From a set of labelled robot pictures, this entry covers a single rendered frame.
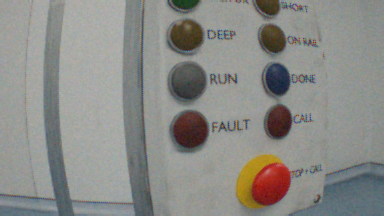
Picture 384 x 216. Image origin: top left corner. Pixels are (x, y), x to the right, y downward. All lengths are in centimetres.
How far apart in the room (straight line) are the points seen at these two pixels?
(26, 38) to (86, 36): 57
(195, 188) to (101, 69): 340
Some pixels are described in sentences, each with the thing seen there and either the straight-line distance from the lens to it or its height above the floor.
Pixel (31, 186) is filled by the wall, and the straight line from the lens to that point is 390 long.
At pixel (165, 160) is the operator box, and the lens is 47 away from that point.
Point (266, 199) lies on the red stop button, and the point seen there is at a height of 84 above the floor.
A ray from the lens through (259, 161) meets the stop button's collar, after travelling 49.
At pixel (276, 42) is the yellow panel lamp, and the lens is 50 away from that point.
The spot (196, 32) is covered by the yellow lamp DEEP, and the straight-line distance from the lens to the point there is 46.
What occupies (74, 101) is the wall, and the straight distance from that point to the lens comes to 384.
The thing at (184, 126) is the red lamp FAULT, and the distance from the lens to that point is 46.
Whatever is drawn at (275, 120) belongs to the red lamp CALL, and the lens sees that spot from 49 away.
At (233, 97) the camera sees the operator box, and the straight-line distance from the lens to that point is 48.
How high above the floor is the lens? 94
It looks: 3 degrees down
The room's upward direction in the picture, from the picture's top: 2 degrees counter-clockwise
